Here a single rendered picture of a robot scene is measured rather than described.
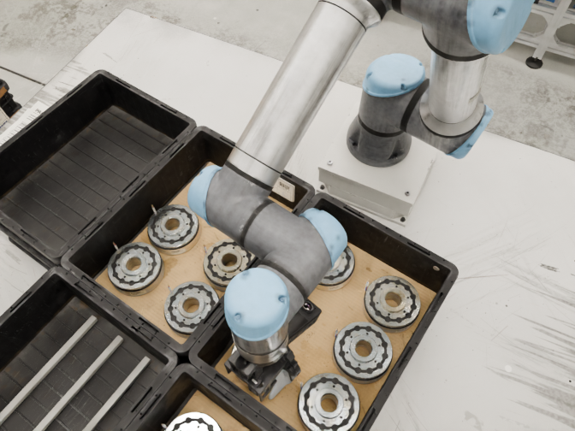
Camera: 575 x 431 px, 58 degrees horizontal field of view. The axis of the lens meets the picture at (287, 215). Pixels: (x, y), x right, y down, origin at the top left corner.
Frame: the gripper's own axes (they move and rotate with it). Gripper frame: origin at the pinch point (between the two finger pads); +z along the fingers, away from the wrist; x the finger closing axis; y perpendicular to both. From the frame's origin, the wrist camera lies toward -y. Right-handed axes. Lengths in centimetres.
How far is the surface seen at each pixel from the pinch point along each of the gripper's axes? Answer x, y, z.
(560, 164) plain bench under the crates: 21, -87, 15
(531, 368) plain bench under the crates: 38, -35, 15
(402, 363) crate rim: 16.9, -12.0, -6.6
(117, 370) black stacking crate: -21.9, 17.7, 2.2
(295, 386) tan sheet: 4.5, 0.1, 2.0
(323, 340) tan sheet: 3.4, -9.4, 2.0
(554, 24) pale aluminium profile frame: -12, -207, 62
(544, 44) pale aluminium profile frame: -12, -207, 73
